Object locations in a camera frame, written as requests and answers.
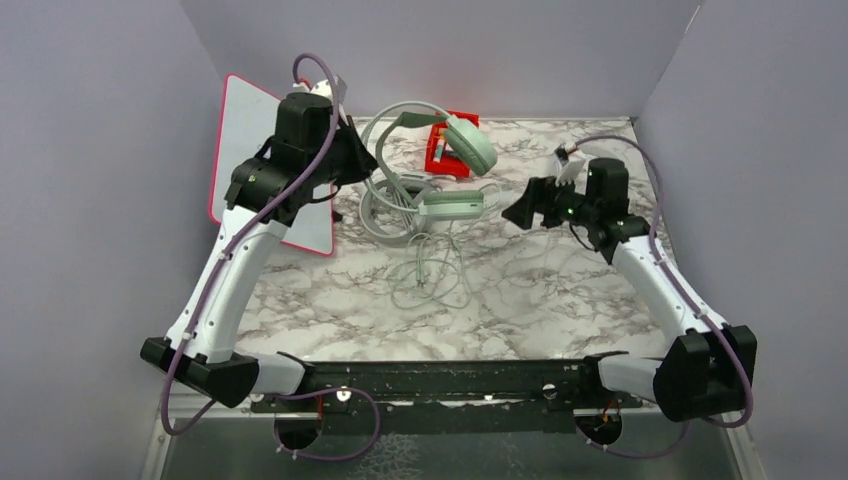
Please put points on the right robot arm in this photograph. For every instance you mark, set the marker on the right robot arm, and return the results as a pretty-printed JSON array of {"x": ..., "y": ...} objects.
[{"x": 708, "y": 368}]

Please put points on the grey white gaming headset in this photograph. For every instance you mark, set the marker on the grey white gaming headset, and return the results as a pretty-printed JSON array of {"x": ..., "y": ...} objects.
[{"x": 389, "y": 226}]

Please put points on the red plastic bin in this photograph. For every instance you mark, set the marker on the red plastic bin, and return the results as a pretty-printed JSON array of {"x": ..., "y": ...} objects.
[{"x": 459, "y": 156}]

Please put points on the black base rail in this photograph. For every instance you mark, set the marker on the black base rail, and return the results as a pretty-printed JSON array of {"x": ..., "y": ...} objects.
[{"x": 448, "y": 397}]

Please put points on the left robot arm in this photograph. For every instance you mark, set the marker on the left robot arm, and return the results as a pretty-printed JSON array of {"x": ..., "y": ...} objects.
[{"x": 310, "y": 146}]

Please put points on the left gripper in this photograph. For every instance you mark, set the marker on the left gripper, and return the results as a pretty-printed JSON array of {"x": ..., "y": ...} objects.
[{"x": 363, "y": 162}]

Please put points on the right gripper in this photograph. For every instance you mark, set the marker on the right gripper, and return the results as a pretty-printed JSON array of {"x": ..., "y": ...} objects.
[{"x": 539, "y": 197}]

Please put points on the pink framed whiteboard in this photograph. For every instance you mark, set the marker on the pink framed whiteboard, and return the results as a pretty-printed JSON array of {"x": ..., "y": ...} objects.
[{"x": 247, "y": 119}]

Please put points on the white green glue stick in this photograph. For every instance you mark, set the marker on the white green glue stick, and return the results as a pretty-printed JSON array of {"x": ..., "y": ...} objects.
[{"x": 438, "y": 151}]

